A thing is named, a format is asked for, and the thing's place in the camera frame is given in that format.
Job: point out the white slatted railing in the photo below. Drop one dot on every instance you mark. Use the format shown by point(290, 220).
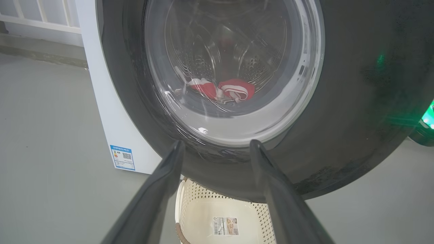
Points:
point(40, 23)

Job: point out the blue energy label sticker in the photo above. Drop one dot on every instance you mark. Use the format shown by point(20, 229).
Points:
point(122, 158)

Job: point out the cream perforated laundry basket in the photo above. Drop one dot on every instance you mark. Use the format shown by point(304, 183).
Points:
point(203, 217)

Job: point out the dark round glass washer door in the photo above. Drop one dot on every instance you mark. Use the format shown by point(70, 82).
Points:
point(356, 84)

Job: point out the white washing machine body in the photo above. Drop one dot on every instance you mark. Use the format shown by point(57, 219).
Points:
point(101, 101)

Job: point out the basket product label sticker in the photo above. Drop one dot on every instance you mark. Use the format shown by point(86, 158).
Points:
point(225, 226)

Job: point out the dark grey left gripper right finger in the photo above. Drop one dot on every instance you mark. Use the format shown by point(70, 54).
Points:
point(288, 210)

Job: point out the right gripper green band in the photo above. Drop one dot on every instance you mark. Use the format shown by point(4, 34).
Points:
point(425, 135)

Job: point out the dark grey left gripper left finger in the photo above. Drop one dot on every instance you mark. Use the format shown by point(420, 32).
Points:
point(149, 206)

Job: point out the steel perforated washer drum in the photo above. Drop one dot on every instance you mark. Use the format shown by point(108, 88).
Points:
point(203, 44)

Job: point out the red and white garment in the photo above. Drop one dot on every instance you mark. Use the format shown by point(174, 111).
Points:
point(237, 88)

